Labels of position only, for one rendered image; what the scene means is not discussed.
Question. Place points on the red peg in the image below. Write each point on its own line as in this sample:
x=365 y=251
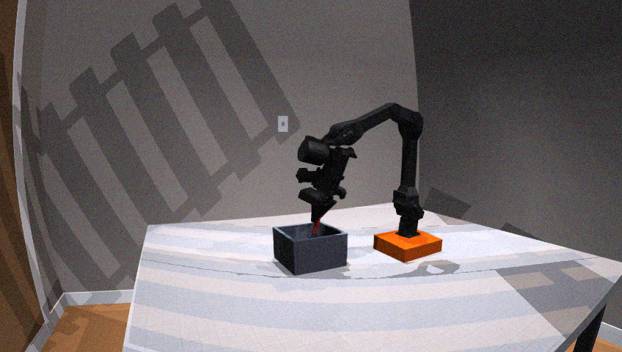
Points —
x=316 y=225

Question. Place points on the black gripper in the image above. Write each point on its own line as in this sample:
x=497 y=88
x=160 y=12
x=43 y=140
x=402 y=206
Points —
x=322 y=198

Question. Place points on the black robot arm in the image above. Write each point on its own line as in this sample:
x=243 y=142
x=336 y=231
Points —
x=318 y=152

